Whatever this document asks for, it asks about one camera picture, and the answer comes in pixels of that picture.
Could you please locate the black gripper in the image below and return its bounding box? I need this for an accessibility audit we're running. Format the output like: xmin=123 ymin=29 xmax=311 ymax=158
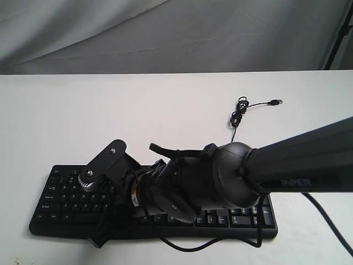
xmin=89 ymin=160 xmax=201 ymax=248

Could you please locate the black acer keyboard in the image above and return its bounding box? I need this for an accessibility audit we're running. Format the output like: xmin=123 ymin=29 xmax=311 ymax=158
xmin=28 ymin=165 xmax=279 ymax=240

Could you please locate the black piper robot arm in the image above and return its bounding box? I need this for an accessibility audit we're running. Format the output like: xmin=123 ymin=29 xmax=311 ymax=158
xmin=78 ymin=118 xmax=352 ymax=247

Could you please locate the grey backdrop cloth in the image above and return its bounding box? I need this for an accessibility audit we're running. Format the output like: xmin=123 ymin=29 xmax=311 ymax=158
xmin=1 ymin=1 xmax=351 ymax=75

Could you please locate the black tripod stand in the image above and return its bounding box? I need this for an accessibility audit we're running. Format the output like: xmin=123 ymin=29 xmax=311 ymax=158
xmin=323 ymin=1 xmax=352 ymax=70

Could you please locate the black usb cable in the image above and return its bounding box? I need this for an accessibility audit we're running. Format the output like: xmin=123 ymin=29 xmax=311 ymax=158
xmin=230 ymin=96 xmax=284 ymax=143

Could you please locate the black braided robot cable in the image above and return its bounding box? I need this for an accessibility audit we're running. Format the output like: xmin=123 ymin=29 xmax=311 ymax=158
xmin=154 ymin=192 xmax=353 ymax=252

